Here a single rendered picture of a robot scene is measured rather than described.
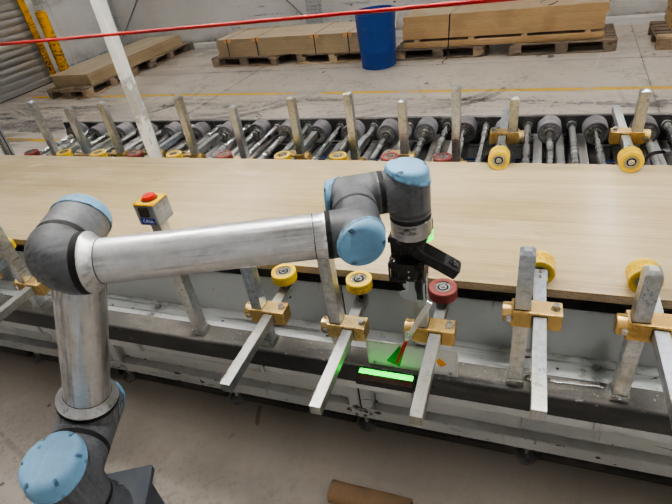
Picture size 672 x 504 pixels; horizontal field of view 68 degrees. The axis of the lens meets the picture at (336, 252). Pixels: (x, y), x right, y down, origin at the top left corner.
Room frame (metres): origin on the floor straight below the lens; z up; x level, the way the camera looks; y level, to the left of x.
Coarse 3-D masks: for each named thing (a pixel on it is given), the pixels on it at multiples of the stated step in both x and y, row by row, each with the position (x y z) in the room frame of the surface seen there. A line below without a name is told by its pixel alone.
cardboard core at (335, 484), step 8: (336, 480) 1.06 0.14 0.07; (336, 488) 1.02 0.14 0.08; (344, 488) 1.01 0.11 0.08; (352, 488) 1.01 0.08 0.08; (360, 488) 1.01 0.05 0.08; (368, 488) 1.01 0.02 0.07; (328, 496) 1.00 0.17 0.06; (336, 496) 1.00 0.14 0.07; (344, 496) 0.99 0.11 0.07; (352, 496) 0.98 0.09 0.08; (360, 496) 0.97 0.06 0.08; (368, 496) 0.97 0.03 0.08; (376, 496) 0.96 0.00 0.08; (384, 496) 0.96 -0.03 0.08; (392, 496) 0.96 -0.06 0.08; (400, 496) 0.96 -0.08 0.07
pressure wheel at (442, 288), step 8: (440, 280) 1.10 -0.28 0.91; (448, 280) 1.09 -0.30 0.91; (432, 288) 1.07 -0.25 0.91; (440, 288) 1.07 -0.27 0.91; (448, 288) 1.06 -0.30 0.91; (456, 288) 1.05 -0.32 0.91; (432, 296) 1.05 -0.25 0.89; (440, 296) 1.04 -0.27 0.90; (448, 296) 1.03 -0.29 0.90; (456, 296) 1.05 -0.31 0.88
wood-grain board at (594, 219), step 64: (0, 192) 2.33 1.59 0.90; (64, 192) 2.20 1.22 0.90; (128, 192) 2.08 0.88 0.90; (192, 192) 1.97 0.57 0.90; (256, 192) 1.87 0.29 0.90; (320, 192) 1.77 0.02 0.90; (448, 192) 1.61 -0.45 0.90; (512, 192) 1.53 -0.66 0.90; (576, 192) 1.46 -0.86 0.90; (640, 192) 1.39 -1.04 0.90; (384, 256) 1.27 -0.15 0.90; (512, 256) 1.16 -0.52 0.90; (576, 256) 1.11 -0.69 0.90; (640, 256) 1.07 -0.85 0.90
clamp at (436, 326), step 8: (408, 320) 1.00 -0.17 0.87; (432, 320) 0.98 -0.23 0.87; (440, 320) 0.98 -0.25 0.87; (448, 320) 0.97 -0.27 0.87; (408, 328) 0.98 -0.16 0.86; (424, 328) 0.96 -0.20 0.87; (432, 328) 0.95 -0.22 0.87; (440, 328) 0.95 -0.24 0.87; (456, 328) 0.96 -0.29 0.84; (416, 336) 0.96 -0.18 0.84; (424, 336) 0.95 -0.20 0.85; (448, 336) 0.93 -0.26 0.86; (440, 344) 0.94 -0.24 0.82; (448, 344) 0.93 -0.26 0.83
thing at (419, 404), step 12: (444, 312) 1.02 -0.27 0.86; (432, 336) 0.93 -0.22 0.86; (432, 348) 0.89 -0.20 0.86; (432, 360) 0.85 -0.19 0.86; (420, 372) 0.82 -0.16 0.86; (432, 372) 0.82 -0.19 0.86; (420, 384) 0.78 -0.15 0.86; (420, 396) 0.75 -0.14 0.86; (420, 408) 0.72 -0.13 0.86; (420, 420) 0.69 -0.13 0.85
